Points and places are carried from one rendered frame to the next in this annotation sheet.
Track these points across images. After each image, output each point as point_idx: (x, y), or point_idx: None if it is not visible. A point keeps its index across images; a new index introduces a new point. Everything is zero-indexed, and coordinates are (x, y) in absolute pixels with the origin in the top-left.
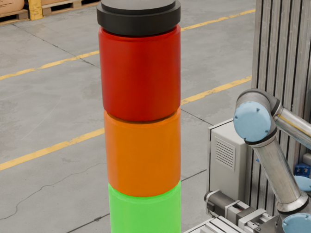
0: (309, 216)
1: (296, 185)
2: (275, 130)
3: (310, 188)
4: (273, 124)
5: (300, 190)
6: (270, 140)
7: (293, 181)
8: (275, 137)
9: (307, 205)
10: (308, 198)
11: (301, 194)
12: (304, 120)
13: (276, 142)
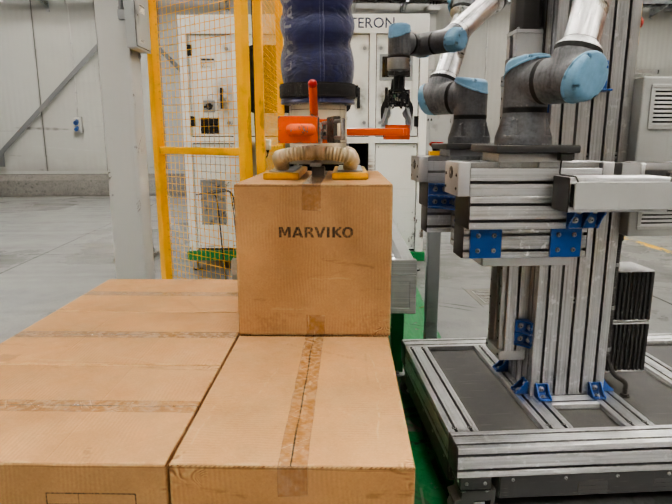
0: (421, 85)
1: (440, 60)
2: (454, 5)
3: (455, 78)
4: (456, 0)
5: (440, 67)
6: (450, 13)
7: (441, 55)
8: (456, 14)
9: (430, 78)
10: (435, 74)
11: (438, 70)
12: (475, 3)
13: (454, 17)
